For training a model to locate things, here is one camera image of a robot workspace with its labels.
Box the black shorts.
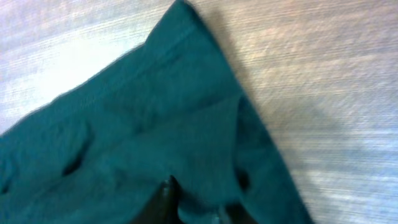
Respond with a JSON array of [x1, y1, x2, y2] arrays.
[[1, 1, 312, 223]]

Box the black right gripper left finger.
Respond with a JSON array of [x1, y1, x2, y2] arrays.
[[129, 175, 183, 224]]

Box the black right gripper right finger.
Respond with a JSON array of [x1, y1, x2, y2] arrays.
[[224, 203, 258, 224]]

